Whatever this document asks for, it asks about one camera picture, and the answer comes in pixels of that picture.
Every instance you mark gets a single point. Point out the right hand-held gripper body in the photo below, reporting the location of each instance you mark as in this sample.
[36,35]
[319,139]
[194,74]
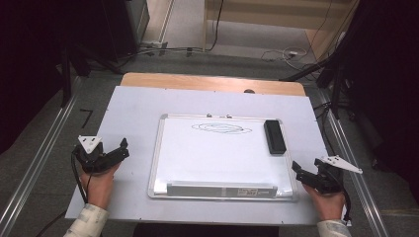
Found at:
[329,176]

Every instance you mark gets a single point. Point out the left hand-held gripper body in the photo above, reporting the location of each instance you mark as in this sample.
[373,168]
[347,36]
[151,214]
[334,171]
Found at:
[94,159]

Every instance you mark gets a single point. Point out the black whiteboard eraser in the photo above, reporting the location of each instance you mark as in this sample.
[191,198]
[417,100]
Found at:
[274,136]

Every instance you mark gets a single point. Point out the metal-framed whiteboard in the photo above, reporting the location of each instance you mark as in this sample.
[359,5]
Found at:
[214,158]

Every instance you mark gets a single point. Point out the person's right hand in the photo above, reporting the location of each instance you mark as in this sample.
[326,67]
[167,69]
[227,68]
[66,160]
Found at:
[326,204]

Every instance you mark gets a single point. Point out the person's left hand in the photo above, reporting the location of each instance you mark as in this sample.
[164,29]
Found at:
[99,189]

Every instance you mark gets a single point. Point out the white table panel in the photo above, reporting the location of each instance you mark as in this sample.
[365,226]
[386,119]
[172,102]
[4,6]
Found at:
[131,112]

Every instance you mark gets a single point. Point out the grey whiteboard tray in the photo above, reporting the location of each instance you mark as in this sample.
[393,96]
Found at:
[220,190]

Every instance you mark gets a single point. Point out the black stand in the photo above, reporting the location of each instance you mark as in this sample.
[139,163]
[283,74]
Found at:
[336,82]

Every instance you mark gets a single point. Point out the wooden table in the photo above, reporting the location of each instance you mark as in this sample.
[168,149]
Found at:
[197,82]

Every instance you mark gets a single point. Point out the grey power strip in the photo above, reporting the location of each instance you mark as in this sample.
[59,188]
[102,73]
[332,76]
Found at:
[153,44]

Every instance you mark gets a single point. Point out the person's dark lap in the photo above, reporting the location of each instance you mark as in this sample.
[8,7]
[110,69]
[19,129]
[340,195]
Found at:
[204,231]

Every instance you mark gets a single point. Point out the black cabinet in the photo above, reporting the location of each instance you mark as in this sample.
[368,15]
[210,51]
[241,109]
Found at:
[125,26]

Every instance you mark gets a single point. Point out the wooden shelf unit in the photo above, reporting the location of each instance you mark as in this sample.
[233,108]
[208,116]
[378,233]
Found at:
[263,13]

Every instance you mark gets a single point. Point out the metal floor rail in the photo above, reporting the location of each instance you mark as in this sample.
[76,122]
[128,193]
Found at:
[359,184]
[36,158]

